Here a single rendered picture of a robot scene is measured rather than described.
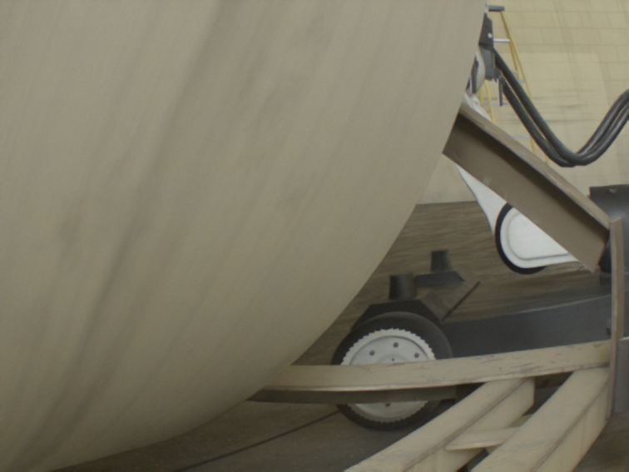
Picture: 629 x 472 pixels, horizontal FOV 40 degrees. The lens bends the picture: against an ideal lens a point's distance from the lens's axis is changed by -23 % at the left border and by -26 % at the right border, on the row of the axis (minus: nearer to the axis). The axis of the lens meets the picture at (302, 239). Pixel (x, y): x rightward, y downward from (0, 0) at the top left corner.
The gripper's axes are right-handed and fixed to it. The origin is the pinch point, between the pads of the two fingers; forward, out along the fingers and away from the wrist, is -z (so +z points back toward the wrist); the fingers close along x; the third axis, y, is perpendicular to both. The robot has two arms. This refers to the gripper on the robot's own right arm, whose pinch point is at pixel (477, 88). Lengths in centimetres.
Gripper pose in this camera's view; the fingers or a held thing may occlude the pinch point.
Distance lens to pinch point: 208.1
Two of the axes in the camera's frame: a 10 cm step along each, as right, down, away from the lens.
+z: 0.8, -9.9, -1.2
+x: -9.5, -1.2, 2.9
